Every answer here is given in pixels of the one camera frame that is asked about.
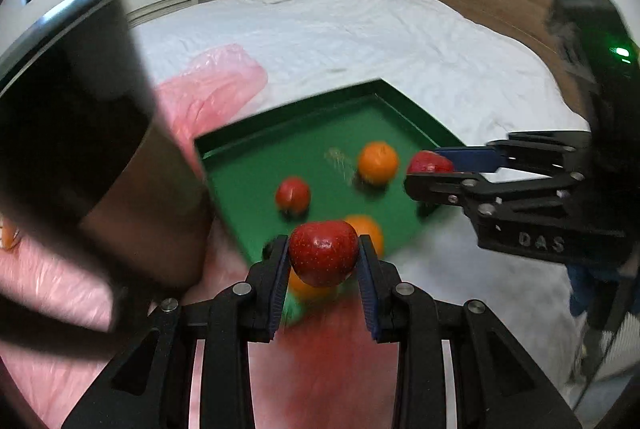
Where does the red apple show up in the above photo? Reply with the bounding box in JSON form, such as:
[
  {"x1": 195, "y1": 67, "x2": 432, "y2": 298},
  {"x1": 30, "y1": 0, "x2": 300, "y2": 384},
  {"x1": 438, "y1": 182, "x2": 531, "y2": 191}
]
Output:
[
  {"x1": 406, "y1": 151, "x2": 456, "y2": 175},
  {"x1": 288, "y1": 220, "x2": 359, "y2": 288}
]

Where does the orange in tray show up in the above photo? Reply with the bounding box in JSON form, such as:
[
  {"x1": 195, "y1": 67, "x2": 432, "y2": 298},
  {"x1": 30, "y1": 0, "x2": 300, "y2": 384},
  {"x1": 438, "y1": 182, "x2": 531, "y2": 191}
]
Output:
[
  {"x1": 344, "y1": 215, "x2": 385, "y2": 259},
  {"x1": 357, "y1": 141, "x2": 399, "y2": 186}
]

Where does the pink plastic sheet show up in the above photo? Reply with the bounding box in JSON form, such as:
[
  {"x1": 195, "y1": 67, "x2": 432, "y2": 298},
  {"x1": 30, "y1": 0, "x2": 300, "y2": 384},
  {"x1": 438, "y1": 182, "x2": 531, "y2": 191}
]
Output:
[{"x1": 0, "y1": 42, "x2": 402, "y2": 429}]

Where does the green tray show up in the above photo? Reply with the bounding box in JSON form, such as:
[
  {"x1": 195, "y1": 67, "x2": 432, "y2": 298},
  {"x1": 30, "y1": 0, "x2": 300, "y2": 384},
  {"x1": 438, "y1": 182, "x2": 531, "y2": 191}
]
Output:
[{"x1": 194, "y1": 79, "x2": 462, "y2": 263}]

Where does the red fruit in tray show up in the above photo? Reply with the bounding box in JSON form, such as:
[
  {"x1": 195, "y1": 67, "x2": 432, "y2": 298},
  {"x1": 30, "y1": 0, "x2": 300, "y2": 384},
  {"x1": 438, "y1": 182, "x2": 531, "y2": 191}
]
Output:
[{"x1": 274, "y1": 176, "x2": 311, "y2": 215}]

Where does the white bed sheet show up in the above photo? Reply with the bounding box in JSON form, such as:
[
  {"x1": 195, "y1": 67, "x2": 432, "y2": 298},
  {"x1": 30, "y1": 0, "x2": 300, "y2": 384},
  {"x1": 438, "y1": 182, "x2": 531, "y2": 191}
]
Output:
[{"x1": 134, "y1": 0, "x2": 585, "y2": 407}]

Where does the black pink kettle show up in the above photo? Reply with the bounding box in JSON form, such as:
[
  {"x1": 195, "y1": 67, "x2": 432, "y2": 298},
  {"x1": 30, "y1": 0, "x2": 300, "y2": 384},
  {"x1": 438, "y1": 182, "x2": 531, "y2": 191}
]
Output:
[{"x1": 1, "y1": 0, "x2": 213, "y2": 334}]

